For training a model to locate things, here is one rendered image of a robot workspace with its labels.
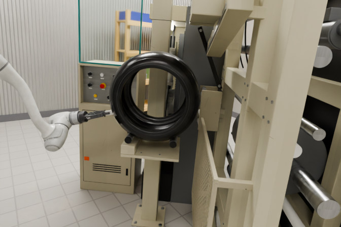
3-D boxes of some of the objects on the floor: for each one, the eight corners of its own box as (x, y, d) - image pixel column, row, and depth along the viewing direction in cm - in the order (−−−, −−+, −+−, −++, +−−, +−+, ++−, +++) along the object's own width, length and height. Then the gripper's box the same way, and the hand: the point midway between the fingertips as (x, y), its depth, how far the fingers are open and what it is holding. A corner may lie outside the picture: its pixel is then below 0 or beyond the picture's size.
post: (143, 210, 215) (161, -113, 156) (157, 212, 215) (181, -112, 156) (140, 220, 202) (159, -126, 143) (156, 222, 202) (181, -125, 143)
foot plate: (137, 204, 222) (137, 202, 222) (165, 207, 221) (166, 205, 220) (131, 225, 196) (131, 223, 195) (163, 229, 195) (163, 227, 194)
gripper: (74, 114, 148) (110, 108, 146) (83, 109, 161) (116, 103, 159) (77, 125, 150) (113, 120, 148) (86, 119, 163) (119, 114, 160)
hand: (110, 112), depth 153 cm, fingers closed
